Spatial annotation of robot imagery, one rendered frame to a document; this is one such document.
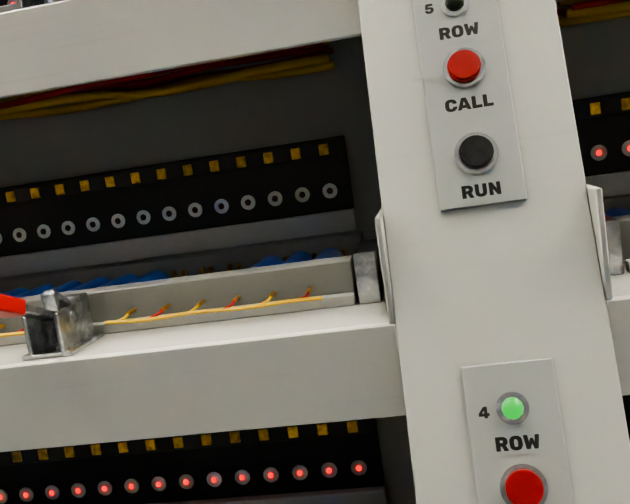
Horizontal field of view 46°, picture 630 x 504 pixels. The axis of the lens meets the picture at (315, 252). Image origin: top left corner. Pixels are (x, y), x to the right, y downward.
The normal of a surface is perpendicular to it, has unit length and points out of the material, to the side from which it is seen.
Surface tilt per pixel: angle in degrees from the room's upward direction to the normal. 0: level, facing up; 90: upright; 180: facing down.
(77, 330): 90
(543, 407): 90
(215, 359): 108
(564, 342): 90
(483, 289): 90
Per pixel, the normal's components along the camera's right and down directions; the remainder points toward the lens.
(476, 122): -0.18, -0.16
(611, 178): -0.14, 0.15
